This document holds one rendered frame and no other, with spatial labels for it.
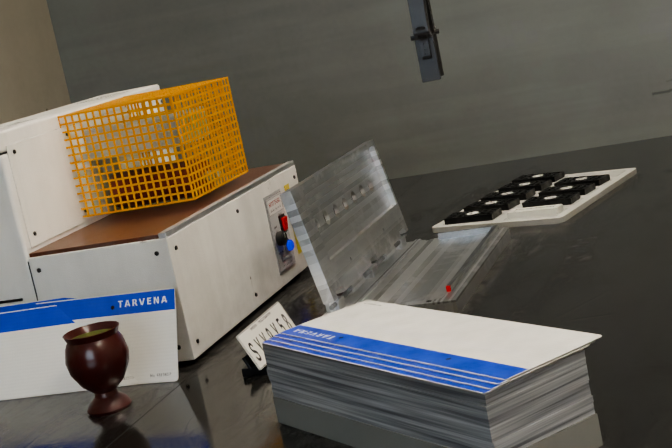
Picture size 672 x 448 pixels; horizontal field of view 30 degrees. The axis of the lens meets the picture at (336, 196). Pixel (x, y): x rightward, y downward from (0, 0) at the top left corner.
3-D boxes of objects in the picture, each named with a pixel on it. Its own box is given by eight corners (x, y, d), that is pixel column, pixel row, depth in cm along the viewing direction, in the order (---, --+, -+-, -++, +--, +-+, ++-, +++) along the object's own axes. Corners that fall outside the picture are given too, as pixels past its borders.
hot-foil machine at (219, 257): (197, 366, 179) (136, 105, 173) (-39, 391, 193) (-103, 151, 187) (349, 238, 249) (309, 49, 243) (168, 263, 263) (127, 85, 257)
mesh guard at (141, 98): (194, 200, 193) (170, 94, 191) (80, 218, 200) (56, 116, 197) (248, 171, 214) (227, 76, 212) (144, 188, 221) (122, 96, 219)
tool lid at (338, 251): (290, 190, 181) (279, 194, 181) (338, 311, 182) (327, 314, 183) (372, 139, 222) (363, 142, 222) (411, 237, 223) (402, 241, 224)
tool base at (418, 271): (458, 315, 177) (454, 290, 176) (322, 330, 184) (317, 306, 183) (511, 239, 218) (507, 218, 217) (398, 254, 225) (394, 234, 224)
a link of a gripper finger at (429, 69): (433, 35, 199) (432, 35, 198) (441, 78, 200) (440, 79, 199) (414, 39, 199) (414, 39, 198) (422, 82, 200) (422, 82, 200)
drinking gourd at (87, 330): (110, 395, 173) (91, 319, 171) (154, 397, 168) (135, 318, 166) (65, 419, 166) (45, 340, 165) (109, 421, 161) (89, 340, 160)
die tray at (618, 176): (562, 223, 222) (561, 217, 222) (430, 233, 237) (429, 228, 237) (638, 172, 254) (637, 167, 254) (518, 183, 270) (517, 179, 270)
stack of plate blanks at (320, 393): (603, 445, 121) (585, 347, 119) (504, 496, 114) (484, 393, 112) (366, 385, 154) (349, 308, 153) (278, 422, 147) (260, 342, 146)
